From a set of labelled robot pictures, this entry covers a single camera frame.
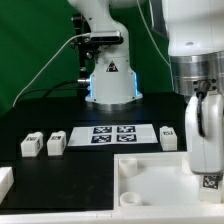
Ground black cables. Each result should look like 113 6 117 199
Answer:
14 79 88 105

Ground white square tabletop tray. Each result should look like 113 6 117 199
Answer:
114 152 224 209

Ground white obstacle block left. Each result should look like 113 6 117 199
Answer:
0 167 14 204

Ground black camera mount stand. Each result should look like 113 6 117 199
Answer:
71 13 96 87

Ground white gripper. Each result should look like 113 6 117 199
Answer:
185 94 224 175

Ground paper sheet with tag markers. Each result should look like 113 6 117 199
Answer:
68 124 158 146

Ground white cable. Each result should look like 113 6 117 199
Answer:
12 32 92 108

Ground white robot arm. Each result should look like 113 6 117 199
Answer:
68 0 224 175

